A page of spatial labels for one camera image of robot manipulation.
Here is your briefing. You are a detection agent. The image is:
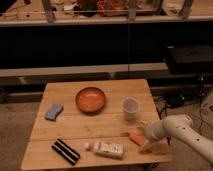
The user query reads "orange pepper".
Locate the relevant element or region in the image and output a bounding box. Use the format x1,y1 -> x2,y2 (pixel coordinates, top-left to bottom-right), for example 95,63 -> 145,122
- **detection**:
121,132 -> 143,146

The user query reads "blue sponge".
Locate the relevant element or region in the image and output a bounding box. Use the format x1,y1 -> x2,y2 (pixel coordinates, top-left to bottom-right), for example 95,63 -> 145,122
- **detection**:
45,104 -> 63,121

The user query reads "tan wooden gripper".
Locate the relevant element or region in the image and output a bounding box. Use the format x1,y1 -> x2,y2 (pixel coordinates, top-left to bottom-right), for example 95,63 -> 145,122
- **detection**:
139,140 -> 169,155

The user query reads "translucent plastic cup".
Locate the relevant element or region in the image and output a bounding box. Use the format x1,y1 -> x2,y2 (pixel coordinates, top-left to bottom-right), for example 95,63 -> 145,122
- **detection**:
122,97 -> 140,121

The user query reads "orange ceramic bowl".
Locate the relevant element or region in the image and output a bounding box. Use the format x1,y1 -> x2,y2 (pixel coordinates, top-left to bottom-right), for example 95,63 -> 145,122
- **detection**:
75,87 -> 106,113

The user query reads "black box on shelf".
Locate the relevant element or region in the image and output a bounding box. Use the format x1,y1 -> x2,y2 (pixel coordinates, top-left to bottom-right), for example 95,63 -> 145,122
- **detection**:
165,45 -> 213,74

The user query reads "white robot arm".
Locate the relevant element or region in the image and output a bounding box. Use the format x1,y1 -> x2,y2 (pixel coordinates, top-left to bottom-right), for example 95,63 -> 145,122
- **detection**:
142,115 -> 213,165

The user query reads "black striped rectangular block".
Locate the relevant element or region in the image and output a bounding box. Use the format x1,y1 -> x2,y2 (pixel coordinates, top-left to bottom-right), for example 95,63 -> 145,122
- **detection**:
52,139 -> 80,165

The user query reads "white lying bottle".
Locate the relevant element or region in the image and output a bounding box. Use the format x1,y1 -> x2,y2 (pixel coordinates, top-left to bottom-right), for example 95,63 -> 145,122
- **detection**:
84,141 -> 124,159

